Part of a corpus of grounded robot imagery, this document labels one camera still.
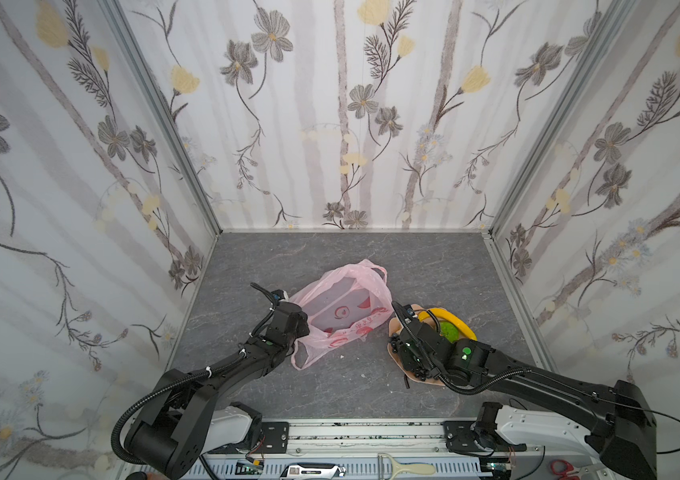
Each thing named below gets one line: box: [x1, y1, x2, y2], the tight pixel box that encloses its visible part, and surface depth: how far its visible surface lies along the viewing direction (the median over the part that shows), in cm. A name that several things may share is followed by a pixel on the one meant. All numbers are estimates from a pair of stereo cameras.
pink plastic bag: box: [289, 259, 394, 371], surface depth 95 cm
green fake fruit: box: [439, 321, 459, 344], surface depth 87 cm
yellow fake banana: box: [417, 308, 478, 341], surface depth 88 cm
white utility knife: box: [280, 463, 347, 480], surface depth 70 cm
